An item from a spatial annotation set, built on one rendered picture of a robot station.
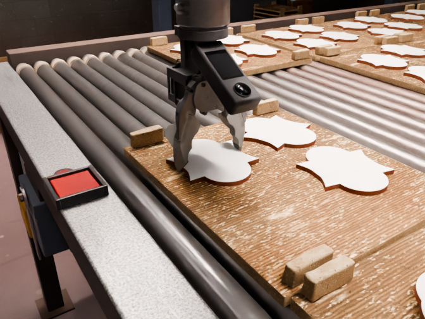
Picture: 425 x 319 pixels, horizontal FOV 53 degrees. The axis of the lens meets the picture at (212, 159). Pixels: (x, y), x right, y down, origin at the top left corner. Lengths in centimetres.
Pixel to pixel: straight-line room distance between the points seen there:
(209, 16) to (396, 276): 38
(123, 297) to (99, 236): 12
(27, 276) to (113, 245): 145
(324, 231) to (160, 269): 20
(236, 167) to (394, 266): 27
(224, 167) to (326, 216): 17
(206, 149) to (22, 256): 152
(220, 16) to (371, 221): 33
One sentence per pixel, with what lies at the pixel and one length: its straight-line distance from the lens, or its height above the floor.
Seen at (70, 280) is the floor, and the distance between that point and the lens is 191.
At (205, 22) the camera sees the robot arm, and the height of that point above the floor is 116.
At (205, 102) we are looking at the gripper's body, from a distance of 61.
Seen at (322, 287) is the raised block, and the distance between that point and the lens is 45.
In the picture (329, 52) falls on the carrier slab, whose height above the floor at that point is 95.
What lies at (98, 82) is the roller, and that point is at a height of 91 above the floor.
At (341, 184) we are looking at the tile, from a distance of 63.
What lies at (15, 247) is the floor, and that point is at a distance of 217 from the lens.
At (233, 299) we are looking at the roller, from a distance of 47.
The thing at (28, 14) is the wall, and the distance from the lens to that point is 563.
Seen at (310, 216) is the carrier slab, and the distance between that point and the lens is 57.
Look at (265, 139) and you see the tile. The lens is 74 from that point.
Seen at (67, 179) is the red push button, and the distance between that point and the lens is 68.
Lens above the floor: 126
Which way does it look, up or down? 28 degrees down
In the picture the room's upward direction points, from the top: straight up
